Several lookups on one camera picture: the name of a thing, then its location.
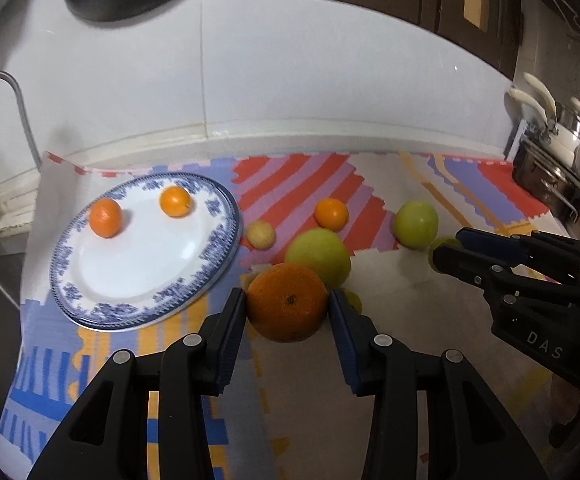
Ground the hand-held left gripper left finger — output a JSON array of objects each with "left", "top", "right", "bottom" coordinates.
[{"left": 27, "top": 287, "right": 247, "bottom": 480}]

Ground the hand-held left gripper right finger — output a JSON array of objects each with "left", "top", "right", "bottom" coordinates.
[{"left": 327, "top": 289, "right": 551, "bottom": 480}]

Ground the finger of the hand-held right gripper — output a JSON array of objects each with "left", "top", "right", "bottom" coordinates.
[
  {"left": 456, "top": 226, "right": 580, "bottom": 287},
  {"left": 432, "top": 245, "right": 580, "bottom": 312}
]

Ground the green apple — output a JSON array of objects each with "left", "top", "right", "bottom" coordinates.
[{"left": 394, "top": 201, "right": 440, "bottom": 249}]

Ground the large orange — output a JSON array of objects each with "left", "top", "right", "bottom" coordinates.
[{"left": 246, "top": 263, "right": 330, "bottom": 343}]

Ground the large yellow-green apple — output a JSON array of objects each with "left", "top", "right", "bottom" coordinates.
[{"left": 285, "top": 228, "right": 352, "bottom": 291}]

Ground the small tan fruit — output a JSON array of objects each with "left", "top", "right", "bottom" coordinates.
[{"left": 246, "top": 220, "right": 276, "bottom": 250}]

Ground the blue and white plate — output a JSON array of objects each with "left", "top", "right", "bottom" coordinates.
[{"left": 50, "top": 172, "right": 242, "bottom": 332}]

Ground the small orange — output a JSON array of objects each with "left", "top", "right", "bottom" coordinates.
[
  {"left": 89, "top": 198, "right": 123, "bottom": 239},
  {"left": 314, "top": 198, "right": 349, "bottom": 231},
  {"left": 159, "top": 186, "right": 192, "bottom": 218}
]

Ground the steel pot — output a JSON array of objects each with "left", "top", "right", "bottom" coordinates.
[{"left": 512, "top": 136, "right": 580, "bottom": 247}]

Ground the colourful patterned mat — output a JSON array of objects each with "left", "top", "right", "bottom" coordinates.
[{"left": 0, "top": 151, "right": 571, "bottom": 480}]

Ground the thin gooseneck faucet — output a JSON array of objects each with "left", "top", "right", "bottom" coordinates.
[{"left": 0, "top": 71, "right": 44, "bottom": 168}]

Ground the cream-handled pot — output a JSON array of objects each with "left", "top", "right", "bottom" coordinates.
[{"left": 507, "top": 72, "right": 580, "bottom": 157}]

